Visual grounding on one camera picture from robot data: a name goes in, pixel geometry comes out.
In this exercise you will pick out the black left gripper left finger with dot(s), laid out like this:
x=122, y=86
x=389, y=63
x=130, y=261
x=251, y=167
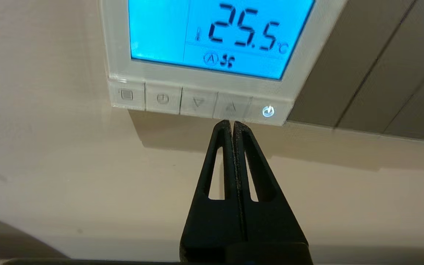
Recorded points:
x=212, y=224

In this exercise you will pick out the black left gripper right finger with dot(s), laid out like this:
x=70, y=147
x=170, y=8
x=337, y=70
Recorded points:
x=271, y=224

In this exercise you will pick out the white wall thermostat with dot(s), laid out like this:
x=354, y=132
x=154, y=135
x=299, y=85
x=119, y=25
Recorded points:
x=153, y=99

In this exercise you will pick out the grey triple rocker wall switch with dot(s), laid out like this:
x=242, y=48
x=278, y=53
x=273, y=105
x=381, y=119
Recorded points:
x=381, y=73

